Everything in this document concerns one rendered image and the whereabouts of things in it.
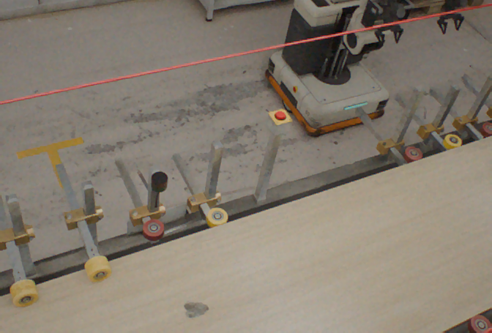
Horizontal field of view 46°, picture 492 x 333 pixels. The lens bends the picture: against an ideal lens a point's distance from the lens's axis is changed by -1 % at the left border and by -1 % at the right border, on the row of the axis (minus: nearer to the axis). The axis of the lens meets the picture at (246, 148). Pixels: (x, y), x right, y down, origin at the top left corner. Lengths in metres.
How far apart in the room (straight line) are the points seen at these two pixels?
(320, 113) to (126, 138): 1.25
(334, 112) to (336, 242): 1.65
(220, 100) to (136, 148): 0.73
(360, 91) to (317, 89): 0.30
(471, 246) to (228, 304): 1.05
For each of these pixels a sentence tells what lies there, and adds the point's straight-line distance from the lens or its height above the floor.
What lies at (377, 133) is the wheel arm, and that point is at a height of 0.82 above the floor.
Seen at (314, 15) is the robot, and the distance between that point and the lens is 3.71.
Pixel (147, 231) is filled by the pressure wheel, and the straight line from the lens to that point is 2.26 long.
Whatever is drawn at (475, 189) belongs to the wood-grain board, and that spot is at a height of 0.90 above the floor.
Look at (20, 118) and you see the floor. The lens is 4.00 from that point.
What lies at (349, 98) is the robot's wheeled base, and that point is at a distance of 3.96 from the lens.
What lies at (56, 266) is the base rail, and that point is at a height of 0.70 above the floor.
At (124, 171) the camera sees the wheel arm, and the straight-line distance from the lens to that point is 2.50.
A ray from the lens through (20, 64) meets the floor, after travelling 4.39.
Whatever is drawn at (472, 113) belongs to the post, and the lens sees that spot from 3.24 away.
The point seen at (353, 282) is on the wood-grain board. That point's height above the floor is 0.90.
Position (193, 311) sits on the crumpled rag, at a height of 0.91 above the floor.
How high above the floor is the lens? 2.77
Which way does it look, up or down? 46 degrees down
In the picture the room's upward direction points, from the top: 12 degrees clockwise
